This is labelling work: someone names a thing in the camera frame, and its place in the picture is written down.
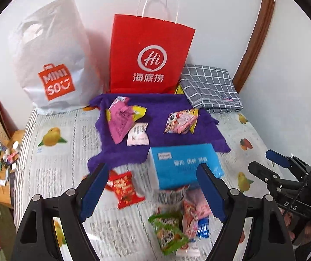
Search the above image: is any grey plaid folded cloth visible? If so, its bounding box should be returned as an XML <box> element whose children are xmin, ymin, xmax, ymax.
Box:
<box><xmin>179</xmin><ymin>64</ymin><xmax>243</xmax><ymax>115</ymax></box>

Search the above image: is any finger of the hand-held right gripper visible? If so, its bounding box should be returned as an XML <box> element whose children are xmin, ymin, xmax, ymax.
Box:
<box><xmin>248</xmin><ymin>162</ymin><xmax>283</xmax><ymax>193</ymax></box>
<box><xmin>266</xmin><ymin>149</ymin><xmax>311</xmax><ymax>174</ymax></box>

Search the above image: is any brown wooden door frame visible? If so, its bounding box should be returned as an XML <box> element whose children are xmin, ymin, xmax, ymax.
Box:
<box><xmin>231</xmin><ymin>0</ymin><xmax>278</xmax><ymax>83</ymax></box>

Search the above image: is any small blue snack packet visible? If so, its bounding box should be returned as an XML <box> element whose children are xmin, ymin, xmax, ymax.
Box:
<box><xmin>196</xmin><ymin>215</ymin><xmax>210</xmax><ymax>238</ymax></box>

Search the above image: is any white plastic shopping bag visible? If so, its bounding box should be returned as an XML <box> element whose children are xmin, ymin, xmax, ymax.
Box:
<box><xmin>8</xmin><ymin>0</ymin><xmax>101</xmax><ymax>115</ymax></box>

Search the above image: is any black cable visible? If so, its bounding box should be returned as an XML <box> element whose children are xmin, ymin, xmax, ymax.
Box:
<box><xmin>282</xmin><ymin>152</ymin><xmax>311</xmax><ymax>218</ymax></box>

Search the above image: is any blue tissue pack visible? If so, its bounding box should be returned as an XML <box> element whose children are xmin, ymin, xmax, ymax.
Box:
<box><xmin>148</xmin><ymin>145</ymin><xmax>224</xmax><ymax>190</ymax></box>

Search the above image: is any large pink snack packet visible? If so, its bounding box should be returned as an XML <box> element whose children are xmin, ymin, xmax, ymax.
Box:
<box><xmin>106</xmin><ymin>96</ymin><xmax>135</xmax><ymax>145</ymax></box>

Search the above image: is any fruit print table cover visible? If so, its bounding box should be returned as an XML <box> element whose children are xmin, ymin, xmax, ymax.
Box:
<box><xmin>13</xmin><ymin>106</ymin><xmax>289</xmax><ymax>261</ymax></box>

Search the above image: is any pink panda snack packet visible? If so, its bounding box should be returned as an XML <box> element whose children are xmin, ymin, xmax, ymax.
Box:
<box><xmin>163</xmin><ymin>109</ymin><xmax>200</xmax><ymax>135</ymax></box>

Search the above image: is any person's right hand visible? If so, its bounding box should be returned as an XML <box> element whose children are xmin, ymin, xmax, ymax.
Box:
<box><xmin>279</xmin><ymin>208</ymin><xmax>311</xmax><ymax>248</ymax></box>

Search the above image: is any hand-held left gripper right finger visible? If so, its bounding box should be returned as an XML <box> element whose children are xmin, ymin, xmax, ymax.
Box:
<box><xmin>196</xmin><ymin>163</ymin><xmax>297</xmax><ymax>261</ymax></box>

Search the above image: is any purple towel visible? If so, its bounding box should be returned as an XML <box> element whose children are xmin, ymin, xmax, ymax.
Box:
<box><xmin>87</xmin><ymin>93</ymin><xmax>231</xmax><ymax>174</ymax></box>

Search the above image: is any red paper bag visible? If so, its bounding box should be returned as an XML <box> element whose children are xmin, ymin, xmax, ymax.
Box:
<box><xmin>109</xmin><ymin>0</ymin><xmax>196</xmax><ymax>94</ymax></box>

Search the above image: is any small pink white packet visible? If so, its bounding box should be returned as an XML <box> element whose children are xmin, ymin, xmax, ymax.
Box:
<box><xmin>126</xmin><ymin>122</ymin><xmax>150</xmax><ymax>146</ymax></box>

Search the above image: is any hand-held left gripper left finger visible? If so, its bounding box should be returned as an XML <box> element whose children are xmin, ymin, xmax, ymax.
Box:
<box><xmin>11</xmin><ymin>162</ymin><xmax>110</xmax><ymax>261</ymax></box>

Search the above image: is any red snack packet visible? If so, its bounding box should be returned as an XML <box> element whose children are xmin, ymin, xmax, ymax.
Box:
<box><xmin>105</xmin><ymin>170</ymin><xmax>145</xmax><ymax>209</ymax></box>

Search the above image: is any white printed snack packet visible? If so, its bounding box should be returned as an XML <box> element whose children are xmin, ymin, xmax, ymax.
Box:
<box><xmin>151</xmin><ymin>186</ymin><xmax>190</xmax><ymax>215</ymax></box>

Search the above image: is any green snack packet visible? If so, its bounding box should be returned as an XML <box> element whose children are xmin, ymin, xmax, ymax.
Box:
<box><xmin>148</xmin><ymin>211</ymin><xmax>190</xmax><ymax>256</ymax></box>

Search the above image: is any pink bear candy packet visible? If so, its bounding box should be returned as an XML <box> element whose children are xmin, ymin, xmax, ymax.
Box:
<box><xmin>183</xmin><ymin>198</ymin><xmax>199</xmax><ymax>242</ymax></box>

